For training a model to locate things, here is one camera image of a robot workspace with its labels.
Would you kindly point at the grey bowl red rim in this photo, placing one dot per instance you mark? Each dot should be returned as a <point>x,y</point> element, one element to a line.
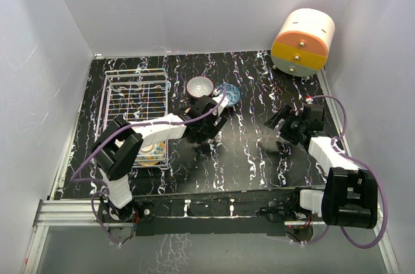
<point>200,86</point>

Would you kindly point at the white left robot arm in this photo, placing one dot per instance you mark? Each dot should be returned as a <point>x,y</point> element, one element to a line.
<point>117,148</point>

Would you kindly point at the white wire dish rack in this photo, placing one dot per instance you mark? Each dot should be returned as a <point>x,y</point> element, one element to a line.
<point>136,95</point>

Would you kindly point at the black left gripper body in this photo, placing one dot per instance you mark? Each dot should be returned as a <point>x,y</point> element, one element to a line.
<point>207,125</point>

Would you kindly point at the orange blue swirl bowl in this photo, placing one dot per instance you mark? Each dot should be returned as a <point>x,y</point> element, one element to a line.
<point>152,154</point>

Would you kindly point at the aluminium frame rail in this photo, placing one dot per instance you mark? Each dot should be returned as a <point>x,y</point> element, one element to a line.
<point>55,213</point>

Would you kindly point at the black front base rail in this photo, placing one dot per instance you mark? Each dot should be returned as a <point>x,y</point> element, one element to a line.
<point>263,211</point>

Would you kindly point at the blue patterned bowl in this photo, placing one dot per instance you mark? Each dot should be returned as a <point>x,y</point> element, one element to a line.
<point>233,93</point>

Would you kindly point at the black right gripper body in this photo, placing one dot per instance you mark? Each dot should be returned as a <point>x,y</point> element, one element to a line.
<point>292,129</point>

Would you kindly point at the cylindrical drawer cabinet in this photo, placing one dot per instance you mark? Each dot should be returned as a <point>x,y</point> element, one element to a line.
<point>302,45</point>

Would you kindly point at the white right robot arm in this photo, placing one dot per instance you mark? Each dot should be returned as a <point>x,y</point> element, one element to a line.
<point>349,198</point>

